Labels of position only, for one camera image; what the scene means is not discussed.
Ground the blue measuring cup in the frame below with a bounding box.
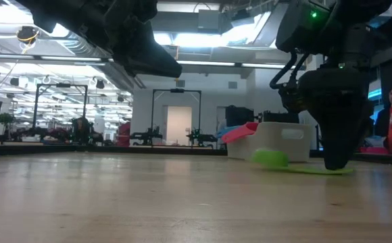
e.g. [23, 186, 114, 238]
[215, 125, 243, 140]

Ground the black monitor back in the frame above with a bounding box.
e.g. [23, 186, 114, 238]
[262, 110, 300, 124]

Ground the red cabinet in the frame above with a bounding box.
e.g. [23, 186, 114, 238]
[116, 121, 132, 147]

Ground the white door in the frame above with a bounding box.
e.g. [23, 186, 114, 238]
[166, 105, 193, 142]

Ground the green potted plant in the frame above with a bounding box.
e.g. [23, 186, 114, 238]
[0, 113, 16, 130]

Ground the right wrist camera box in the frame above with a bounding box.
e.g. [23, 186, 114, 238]
[275, 0, 334, 55]

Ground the red measuring cup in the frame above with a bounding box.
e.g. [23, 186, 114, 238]
[220, 121, 260, 144]

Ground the black yellow cord reel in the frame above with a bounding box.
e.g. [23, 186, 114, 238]
[16, 26, 41, 46]

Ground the LED light bar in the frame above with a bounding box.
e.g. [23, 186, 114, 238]
[0, 52, 297, 71]

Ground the black aluminium rig frame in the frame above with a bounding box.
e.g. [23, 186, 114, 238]
[0, 142, 392, 166]

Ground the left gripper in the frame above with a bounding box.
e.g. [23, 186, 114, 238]
[87, 0, 183, 79]

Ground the red plastic bin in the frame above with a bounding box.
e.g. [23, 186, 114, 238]
[358, 146, 389, 155]

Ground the green measuring cup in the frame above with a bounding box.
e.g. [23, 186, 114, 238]
[251, 147, 355, 176]

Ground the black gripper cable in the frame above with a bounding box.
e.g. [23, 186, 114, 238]
[269, 49, 310, 114]

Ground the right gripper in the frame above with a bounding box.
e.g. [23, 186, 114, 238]
[298, 66, 375, 171]

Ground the black box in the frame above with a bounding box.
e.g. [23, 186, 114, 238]
[224, 105, 255, 128]

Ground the white plastic basket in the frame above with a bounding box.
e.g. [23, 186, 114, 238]
[226, 121, 314, 163]

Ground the black background rig frame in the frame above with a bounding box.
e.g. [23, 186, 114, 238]
[33, 83, 89, 131]
[151, 88, 203, 146]

